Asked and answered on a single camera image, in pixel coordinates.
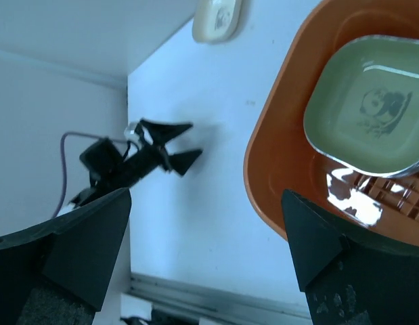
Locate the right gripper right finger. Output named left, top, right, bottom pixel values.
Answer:
left=281, top=190, right=419, bottom=324

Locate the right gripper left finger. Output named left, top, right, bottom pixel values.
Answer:
left=0, top=188, right=131, bottom=324

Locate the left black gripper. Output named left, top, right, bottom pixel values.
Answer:
left=107, top=119, right=203, bottom=186

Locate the cream plate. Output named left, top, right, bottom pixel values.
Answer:
left=192, top=0, right=242, bottom=43

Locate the green plate back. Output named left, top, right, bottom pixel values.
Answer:
left=303, top=35, right=419, bottom=177

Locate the purple plate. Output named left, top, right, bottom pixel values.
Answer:
left=395, top=161, right=419, bottom=178

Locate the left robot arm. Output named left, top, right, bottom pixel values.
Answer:
left=52, top=118, right=203, bottom=218

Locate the orange plastic bin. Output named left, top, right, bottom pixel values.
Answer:
left=244, top=1, right=419, bottom=236

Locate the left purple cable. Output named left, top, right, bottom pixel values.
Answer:
left=51, top=131, right=129, bottom=219

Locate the aluminium rail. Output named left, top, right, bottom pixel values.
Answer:
left=129, top=273, right=312, bottom=324

